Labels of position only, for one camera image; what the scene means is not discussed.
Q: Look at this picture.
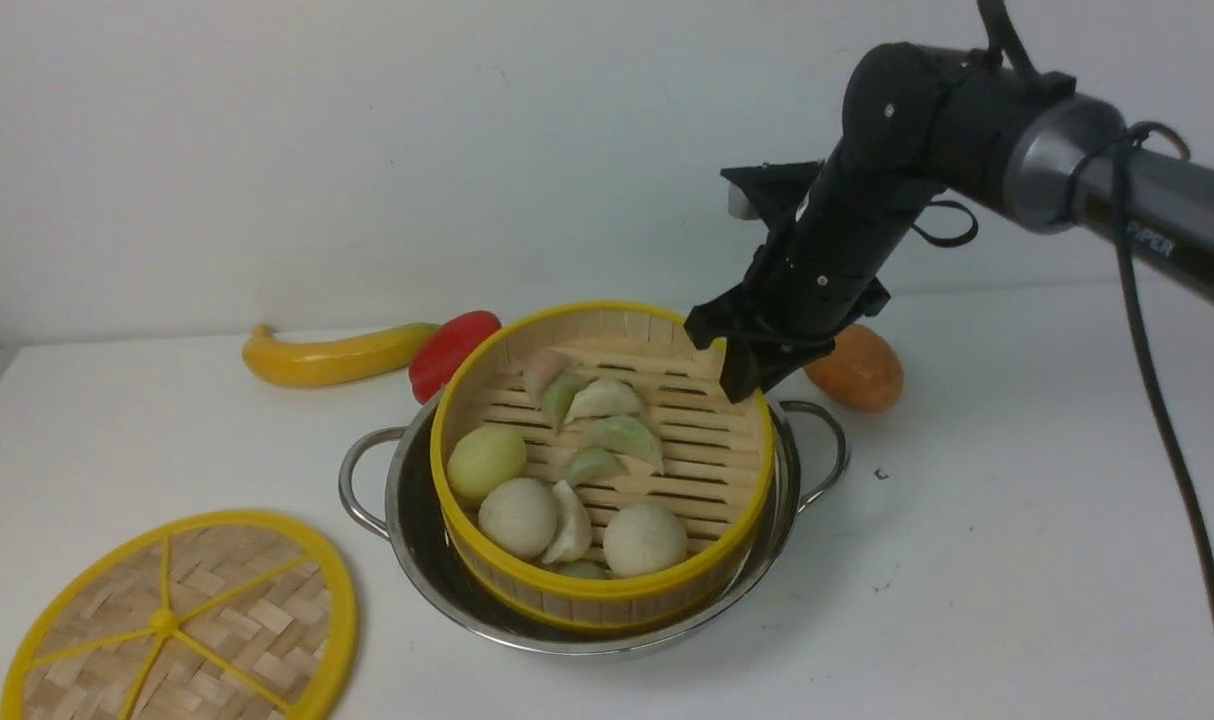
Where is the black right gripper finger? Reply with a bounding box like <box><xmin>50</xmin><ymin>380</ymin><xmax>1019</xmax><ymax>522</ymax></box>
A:
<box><xmin>717</xmin><ymin>334</ymin><xmax>766</xmax><ymax>404</ymax></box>

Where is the yellow rimmed bamboo steamer basket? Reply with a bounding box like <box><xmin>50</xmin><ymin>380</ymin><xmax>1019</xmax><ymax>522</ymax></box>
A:
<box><xmin>430</xmin><ymin>301</ymin><xmax>777</xmax><ymax>634</ymax></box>

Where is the pale green dumpling small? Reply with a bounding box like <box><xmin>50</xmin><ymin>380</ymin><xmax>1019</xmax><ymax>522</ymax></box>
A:
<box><xmin>560</xmin><ymin>447</ymin><xmax>629</xmax><ymax>488</ymax></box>

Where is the white pleated bun front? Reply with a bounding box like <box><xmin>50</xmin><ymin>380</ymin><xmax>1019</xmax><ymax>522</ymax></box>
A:
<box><xmin>602</xmin><ymin>501</ymin><xmax>688</xmax><ymax>578</ymax></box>

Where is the white dumpling front left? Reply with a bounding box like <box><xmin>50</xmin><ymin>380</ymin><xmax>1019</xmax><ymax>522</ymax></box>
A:
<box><xmin>540</xmin><ymin>480</ymin><xmax>592</xmax><ymax>566</ymax></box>

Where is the red bell pepper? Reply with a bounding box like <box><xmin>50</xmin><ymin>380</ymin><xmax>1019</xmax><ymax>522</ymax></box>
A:
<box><xmin>409</xmin><ymin>310</ymin><xmax>503</xmax><ymax>406</ymax></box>

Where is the yellow squash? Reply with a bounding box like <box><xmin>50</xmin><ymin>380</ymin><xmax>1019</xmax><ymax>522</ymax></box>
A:
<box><xmin>242</xmin><ymin>323</ymin><xmax>441</xmax><ymax>389</ymax></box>

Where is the green dumpling centre large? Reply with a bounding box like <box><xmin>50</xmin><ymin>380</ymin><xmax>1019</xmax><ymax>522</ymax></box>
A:
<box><xmin>579</xmin><ymin>415</ymin><xmax>665</xmax><ymax>474</ymax></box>

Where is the white pleated bun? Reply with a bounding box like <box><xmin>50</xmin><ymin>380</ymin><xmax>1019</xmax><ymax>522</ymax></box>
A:
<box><xmin>602</xmin><ymin>501</ymin><xmax>688</xmax><ymax>578</ymax></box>
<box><xmin>478</xmin><ymin>477</ymin><xmax>558</xmax><ymax>560</ymax></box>

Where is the stainless steel pot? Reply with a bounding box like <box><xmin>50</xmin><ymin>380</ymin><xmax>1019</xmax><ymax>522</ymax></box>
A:
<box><xmin>337</xmin><ymin>397</ymin><xmax>851</xmax><ymax>661</ymax></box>

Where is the yellow-green round bun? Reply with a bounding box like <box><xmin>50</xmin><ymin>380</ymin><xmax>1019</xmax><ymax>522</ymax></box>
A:
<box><xmin>446</xmin><ymin>427</ymin><xmax>528</xmax><ymax>506</ymax></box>

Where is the white dumpling back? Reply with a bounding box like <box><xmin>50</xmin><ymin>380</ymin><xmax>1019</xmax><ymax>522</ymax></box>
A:
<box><xmin>563</xmin><ymin>378</ymin><xmax>645</xmax><ymax>423</ymax></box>

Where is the yellow rimmed woven bamboo lid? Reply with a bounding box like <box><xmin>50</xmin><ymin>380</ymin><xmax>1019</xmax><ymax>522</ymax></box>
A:
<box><xmin>0</xmin><ymin>510</ymin><xmax>361</xmax><ymax>719</ymax></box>

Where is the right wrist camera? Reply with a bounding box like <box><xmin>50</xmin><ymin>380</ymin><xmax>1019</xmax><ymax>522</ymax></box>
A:
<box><xmin>720</xmin><ymin>160</ymin><xmax>826</xmax><ymax>228</ymax></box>

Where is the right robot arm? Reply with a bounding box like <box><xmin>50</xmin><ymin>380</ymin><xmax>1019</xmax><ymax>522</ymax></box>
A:
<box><xmin>683</xmin><ymin>44</ymin><xmax>1214</xmax><ymax>402</ymax></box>

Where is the pink green dumpling back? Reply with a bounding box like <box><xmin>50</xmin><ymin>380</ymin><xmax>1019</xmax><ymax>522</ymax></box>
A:
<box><xmin>523</xmin><ymin>348</ymin><xmax>589</xmax><ymax>433</ymax></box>

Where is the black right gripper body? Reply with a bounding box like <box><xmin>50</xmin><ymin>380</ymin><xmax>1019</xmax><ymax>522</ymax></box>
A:
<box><xmin>683</xmin><ymin>141</ymin><xmax>946</xmax><ymax>375</ymax></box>

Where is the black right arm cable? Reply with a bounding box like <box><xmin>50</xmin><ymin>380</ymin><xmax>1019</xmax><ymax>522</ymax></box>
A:
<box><xmin>975</xmin><ymin>0</ymin><xmax>1214</xmax><ymax>720</ymax></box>

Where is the brown potato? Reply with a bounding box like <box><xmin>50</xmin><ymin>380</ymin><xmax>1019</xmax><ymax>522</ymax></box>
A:
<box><xmin>804</xmin><ymin>324</ymin><xmax>904</xmax><ymax>414</ymax></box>

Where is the white pleated bun left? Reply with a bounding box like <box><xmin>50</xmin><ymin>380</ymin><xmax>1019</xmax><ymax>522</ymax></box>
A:
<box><xmin>478</xmin><ymin>477</ymin><xmax>558</xmax><ymax>560</ymax></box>

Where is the white dumpling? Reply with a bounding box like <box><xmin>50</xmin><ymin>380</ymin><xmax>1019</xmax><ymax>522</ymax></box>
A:
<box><xmin>563</xmin><ymin>378</ymin><xmax>645</xmax><ymax>423</ymax></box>
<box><xmin>540</xmin><ymin>480</ymin><xmax>592</xmax><ymax>566</ymax></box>

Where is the green dumpling at rim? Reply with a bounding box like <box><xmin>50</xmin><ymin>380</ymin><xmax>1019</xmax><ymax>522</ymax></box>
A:
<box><xmin>552</xmin><ymin>559</ymin><xmax>611</xmax><ymax>580</ymax></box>

